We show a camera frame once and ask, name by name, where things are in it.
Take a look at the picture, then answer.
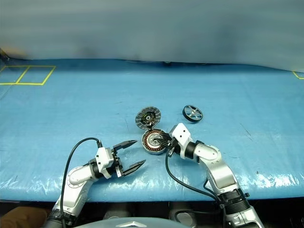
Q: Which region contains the brown object at wall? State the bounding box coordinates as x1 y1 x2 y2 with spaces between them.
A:
0 47 10 61

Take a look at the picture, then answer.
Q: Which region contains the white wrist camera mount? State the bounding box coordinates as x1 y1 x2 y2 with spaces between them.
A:
170 123 193 160
95 146 115 180

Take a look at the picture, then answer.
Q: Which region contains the blue plastic table cover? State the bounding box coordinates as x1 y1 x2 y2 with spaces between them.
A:
0 58 304 203

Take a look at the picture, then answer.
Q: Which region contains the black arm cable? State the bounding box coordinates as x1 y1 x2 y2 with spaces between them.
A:
164 148 227 210
59 137 104 228

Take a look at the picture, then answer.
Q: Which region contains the round finned motor lid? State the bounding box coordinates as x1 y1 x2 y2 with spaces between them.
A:
135 106 162 130

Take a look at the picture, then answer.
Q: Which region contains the black spoked rotor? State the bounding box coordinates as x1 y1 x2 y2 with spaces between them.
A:
182 104 204 124

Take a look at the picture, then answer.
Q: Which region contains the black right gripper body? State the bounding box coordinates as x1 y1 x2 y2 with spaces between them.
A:
166 138 179 158

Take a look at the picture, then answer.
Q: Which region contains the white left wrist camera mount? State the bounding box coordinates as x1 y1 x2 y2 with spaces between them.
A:
95 146 115 180

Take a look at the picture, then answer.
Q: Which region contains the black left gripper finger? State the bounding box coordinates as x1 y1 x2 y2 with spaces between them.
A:
121 160 146 177
113 140 138 153

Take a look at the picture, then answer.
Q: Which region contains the dark rounded shape grey oval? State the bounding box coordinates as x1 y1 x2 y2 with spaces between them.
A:
168 201 198 228

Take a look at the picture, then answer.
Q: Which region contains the brown rounded object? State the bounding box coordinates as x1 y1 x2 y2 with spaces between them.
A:
0 206 52 228

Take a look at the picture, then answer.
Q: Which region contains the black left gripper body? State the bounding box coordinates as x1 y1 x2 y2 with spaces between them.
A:
111 147 124 178

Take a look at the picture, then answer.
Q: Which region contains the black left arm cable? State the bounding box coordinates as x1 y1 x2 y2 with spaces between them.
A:
59 137 104 228

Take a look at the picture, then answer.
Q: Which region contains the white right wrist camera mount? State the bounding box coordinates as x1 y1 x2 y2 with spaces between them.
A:
170 123 193 160

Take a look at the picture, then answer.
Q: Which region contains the grey robot torso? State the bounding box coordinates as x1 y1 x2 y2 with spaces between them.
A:
101 217 200 228

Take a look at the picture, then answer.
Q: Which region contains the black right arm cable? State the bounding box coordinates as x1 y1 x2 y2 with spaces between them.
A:
164 148 227 210

